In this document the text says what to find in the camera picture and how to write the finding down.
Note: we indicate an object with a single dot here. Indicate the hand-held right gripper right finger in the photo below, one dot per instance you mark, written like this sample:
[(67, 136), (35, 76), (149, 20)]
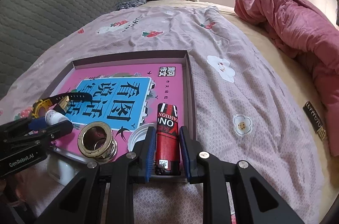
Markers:
[(184, 157)]

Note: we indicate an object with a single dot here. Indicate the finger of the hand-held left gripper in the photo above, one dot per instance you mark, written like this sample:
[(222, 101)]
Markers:
[(39, 124), (58, 130)]

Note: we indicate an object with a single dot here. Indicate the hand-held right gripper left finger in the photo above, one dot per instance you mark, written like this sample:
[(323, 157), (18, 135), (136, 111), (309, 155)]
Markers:
[(149, 152)]

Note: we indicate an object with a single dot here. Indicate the white pill bottle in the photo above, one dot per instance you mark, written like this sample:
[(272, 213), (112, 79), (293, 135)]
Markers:
[(54, 117)]

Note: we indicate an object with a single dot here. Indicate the red lighter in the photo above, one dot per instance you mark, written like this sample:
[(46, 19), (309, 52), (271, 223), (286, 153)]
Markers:
[(166, 136)]

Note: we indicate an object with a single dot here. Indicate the brass pipe fitting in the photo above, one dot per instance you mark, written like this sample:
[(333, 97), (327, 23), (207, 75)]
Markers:
[(96, 142)]

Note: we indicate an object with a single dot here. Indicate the shallow cardboard box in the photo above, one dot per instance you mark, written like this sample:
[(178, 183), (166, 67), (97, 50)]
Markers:
[(190, 97)]

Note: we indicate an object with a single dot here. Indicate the person's left hand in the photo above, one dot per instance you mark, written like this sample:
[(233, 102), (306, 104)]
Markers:
[(22, 181)]

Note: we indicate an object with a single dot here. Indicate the yellow and black wristwatch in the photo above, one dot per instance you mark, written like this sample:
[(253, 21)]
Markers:
[(41, 107)]

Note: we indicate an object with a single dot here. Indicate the white plastic bottle cap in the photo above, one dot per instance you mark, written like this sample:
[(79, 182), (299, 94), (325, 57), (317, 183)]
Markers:
[(135, 138)]

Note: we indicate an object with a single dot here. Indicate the white earbuds case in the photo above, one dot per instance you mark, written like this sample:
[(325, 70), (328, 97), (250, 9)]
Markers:
[(62, 169)]

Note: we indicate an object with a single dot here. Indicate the pink and blue book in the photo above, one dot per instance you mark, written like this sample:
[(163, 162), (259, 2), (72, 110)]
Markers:
[(164, 86)]

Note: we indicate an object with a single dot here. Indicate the grey quilted headboard cover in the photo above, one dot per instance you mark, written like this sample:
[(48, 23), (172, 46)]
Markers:
[(53, 7)]

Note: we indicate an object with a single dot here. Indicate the beige mattress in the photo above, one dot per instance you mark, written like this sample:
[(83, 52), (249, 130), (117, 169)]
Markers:
[(286, 75)]

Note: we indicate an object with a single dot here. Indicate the dark patterned cloth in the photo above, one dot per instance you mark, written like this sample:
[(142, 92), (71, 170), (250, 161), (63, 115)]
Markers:
[(129, 4)]

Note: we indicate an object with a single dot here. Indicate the pink duvet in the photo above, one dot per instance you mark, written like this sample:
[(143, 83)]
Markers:
[(299, 28)]

